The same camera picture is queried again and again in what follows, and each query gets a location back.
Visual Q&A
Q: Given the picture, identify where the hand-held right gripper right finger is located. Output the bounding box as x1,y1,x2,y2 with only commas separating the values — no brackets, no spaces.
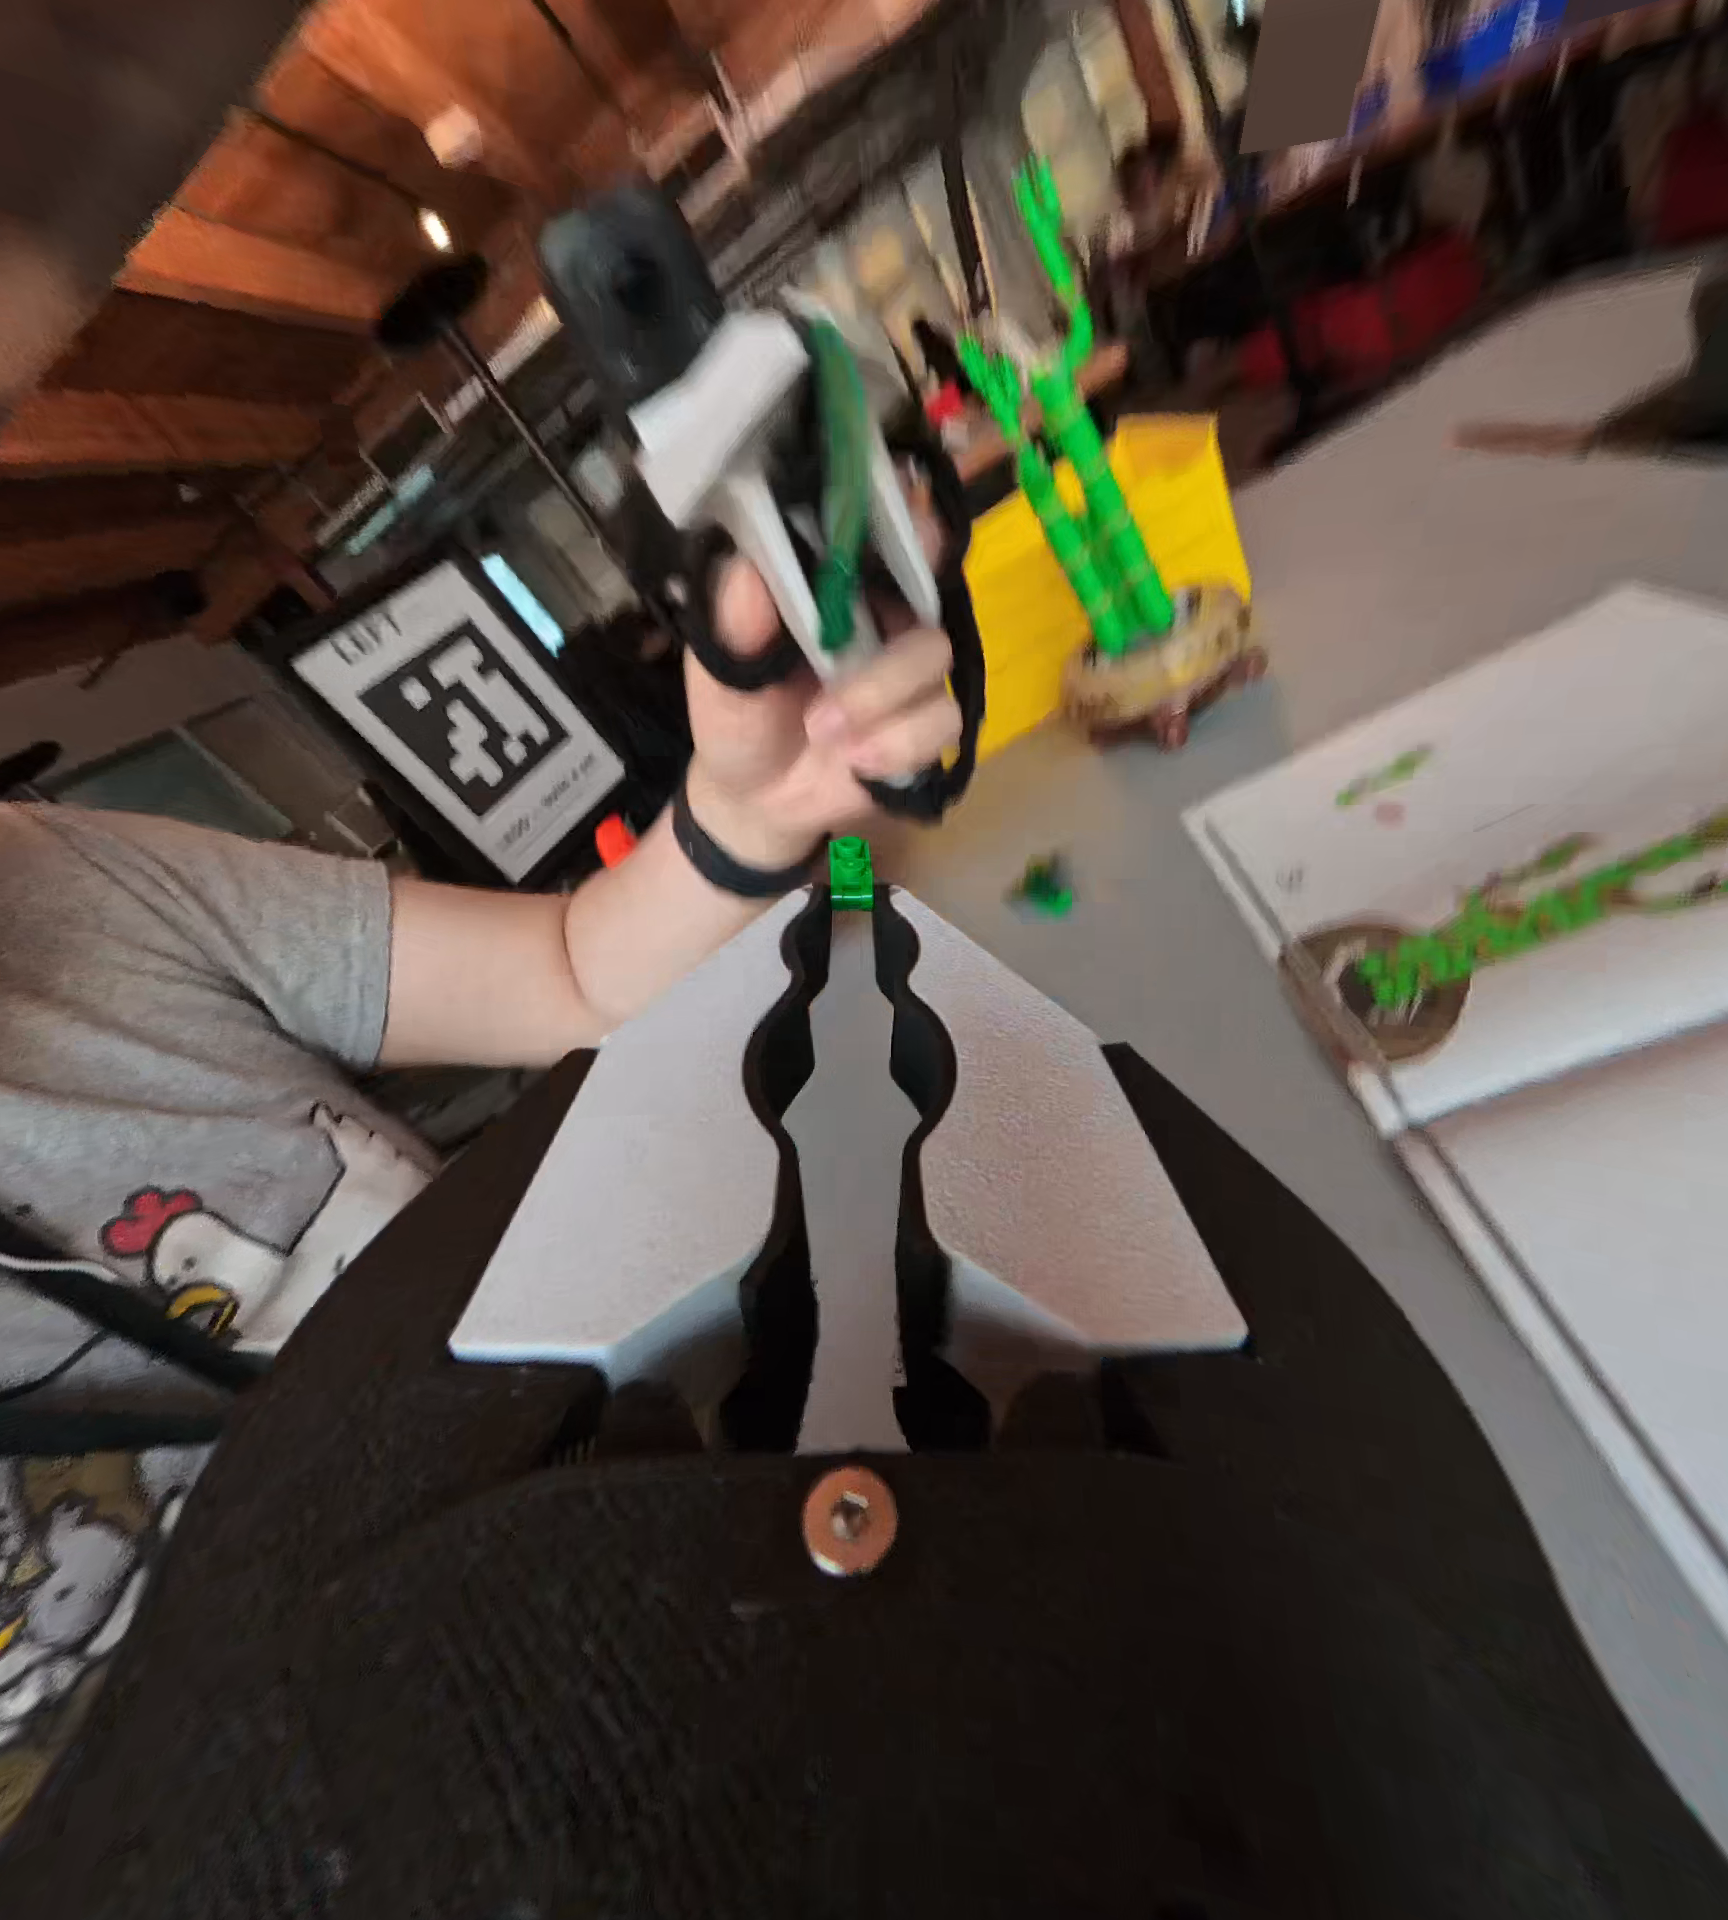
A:
869,883,1252,1454

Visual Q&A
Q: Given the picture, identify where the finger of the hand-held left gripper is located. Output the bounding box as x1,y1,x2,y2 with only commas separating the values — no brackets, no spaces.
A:
864,431,948,636
628,311,851,689

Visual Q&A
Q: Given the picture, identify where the black wristband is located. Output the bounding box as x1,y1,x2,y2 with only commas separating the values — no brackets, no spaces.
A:
667,786,821,902

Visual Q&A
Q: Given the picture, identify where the person's left hand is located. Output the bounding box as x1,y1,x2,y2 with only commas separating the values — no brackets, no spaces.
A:
680,561,959,880

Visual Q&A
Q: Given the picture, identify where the green lego bamboo model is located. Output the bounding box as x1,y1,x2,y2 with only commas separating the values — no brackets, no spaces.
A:
954,149,1271,750

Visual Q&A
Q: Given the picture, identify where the white sign with black marker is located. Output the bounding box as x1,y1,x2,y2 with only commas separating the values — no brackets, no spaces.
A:
290,558,629,888

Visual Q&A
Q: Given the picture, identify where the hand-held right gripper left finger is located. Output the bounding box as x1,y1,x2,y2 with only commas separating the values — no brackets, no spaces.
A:
448,883,843,1454

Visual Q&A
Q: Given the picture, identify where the yellow plastic bin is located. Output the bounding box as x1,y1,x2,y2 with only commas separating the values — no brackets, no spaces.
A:
959,416,1252,759

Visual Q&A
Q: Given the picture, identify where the black strap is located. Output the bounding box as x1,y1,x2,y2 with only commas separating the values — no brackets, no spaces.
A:
0,1146,282,1463

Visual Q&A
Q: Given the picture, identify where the black pole lamp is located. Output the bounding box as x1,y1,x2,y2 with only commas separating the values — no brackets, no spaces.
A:
372,251,612,601

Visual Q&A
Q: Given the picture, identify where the person's grey printed shirt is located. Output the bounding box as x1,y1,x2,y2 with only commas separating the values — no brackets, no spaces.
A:
0,802,438,1920

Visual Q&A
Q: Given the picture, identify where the red bag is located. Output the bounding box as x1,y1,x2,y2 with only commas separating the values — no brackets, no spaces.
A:
1404,231,1496,324
1283,270,1406,377

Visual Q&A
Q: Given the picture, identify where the dark green lego leaf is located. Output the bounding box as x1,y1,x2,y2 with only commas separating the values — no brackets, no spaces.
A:
808,318,876,649

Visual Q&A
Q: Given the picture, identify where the open lego instruction booklet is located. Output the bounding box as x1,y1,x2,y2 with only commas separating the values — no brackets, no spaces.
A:
1182,582,1728,1741

